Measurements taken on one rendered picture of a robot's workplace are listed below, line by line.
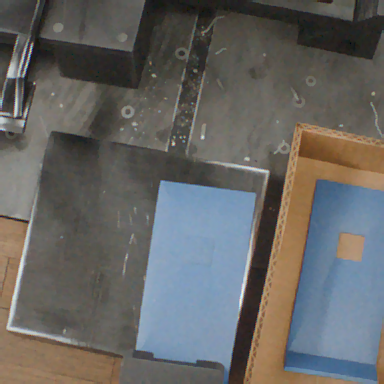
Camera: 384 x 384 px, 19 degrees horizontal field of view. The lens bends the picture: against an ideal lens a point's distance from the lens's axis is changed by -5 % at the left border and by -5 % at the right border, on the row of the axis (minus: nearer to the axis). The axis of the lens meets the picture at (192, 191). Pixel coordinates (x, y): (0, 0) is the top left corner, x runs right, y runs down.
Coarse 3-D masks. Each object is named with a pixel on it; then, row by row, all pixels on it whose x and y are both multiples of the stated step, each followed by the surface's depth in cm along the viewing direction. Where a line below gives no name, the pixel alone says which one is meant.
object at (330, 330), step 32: (320, 192) 88; (352, 192) 88; (320, 224) 88; (352, 224) 88; (320, 256) 87; (320, 288) 87; (352, 288) 86; (320, 320) 86; (352, 320) 86; (288, 352) 85; (320, 352) 85; (352, 352) 85
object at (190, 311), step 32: (160, 192) 87; (192, 192) 87; (224, 192) 87; (160, 224) 86; (192, 224) 86; (224, 224) 86; (160, 256) 86; (224, 256) 86; (160, 288) 85; (192, 288) 85; (224, 288) 85; (160, 320) 85; (192, 320) 85; (224, 320) 85; (160, 352) 84; (192, 352) 84; (224, 352) 84
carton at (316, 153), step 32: (320, 128) 83; (288, 160) 90; (320, 160) 89; (352, 160) 88; (288, 192) 82; (288, 224) 88; (288, 256) 88; (352, 256) 88; (288, 288) 87; (288, 320) 86; (256, 352) 79
